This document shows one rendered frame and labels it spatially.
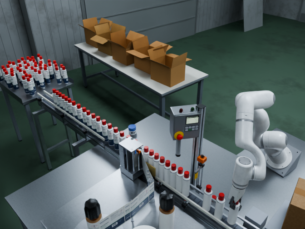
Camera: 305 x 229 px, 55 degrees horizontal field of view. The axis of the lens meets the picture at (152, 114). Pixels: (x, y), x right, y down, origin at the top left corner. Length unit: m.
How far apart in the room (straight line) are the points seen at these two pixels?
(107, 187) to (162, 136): 0.76
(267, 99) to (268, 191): 0.77
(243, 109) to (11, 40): 4.55
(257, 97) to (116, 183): 1.11
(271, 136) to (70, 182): 1.44
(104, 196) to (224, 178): 0.88
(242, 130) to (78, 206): 1.14
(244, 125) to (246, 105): 0.11
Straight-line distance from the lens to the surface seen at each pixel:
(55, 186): 2.27
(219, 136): 4.04
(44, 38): 5.41
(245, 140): 1.57
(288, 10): 10.09
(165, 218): 1.72
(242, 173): 1.55
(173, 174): 1.96
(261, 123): 1.90
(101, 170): 2.31
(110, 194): 2.06
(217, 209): 1.87
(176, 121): 1.72
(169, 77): 3.45
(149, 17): 6.80
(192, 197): 2.03
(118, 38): 4.32
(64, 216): 2.01
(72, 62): 6.06
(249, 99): 1.63
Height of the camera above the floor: 2.40
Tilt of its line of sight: 33 degrees down
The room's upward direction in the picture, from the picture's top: 1 degrees counter-clockwise
